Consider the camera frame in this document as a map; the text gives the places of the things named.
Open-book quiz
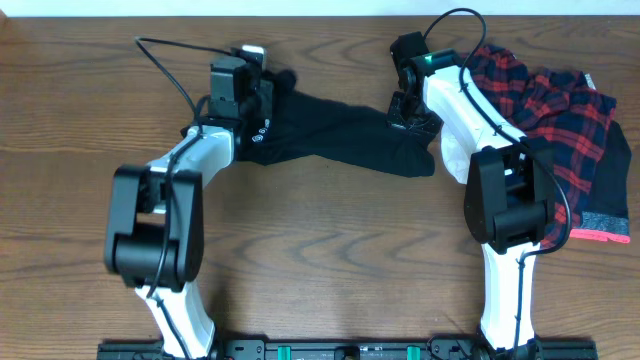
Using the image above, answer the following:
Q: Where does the black polo shirt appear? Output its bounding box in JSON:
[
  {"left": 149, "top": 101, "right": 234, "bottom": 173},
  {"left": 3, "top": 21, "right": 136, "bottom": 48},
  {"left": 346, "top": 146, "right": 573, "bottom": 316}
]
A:
[{"left": 236, "top": 70, "right": 435, "bottom": 178}]

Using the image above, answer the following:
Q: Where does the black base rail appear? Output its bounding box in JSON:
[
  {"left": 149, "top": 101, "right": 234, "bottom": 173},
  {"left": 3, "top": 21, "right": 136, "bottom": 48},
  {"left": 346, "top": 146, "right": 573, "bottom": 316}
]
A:
[{"left": 96, "top": 337, "right": 600, "bottom": 360}]

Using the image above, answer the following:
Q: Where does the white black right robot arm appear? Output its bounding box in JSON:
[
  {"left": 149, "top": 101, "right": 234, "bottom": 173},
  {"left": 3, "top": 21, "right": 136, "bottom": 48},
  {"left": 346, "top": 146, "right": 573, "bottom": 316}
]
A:
[{"left": 389, "top": 49, "right": 555, "bottom": 357}]

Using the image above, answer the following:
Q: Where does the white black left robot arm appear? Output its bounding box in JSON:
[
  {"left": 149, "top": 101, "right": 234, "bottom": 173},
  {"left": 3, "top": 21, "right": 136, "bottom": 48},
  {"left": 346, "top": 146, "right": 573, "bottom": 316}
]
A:
[{"left": 97, "top": 46, "right": 273, "bottom": 359}]

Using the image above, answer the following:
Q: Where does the dark garment with pink hem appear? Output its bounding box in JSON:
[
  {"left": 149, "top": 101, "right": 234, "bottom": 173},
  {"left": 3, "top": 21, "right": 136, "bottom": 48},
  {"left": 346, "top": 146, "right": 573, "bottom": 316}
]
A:
[{"left": 571, "top": 121, "right": 632, "bottom": 244}]

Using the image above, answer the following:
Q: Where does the red navy plaid shirt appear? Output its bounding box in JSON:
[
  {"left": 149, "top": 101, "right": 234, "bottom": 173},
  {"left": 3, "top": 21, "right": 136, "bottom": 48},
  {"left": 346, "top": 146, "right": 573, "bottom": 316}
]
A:
[{"left": 468, "top": 45, "right": 617, "bottom": 227}]

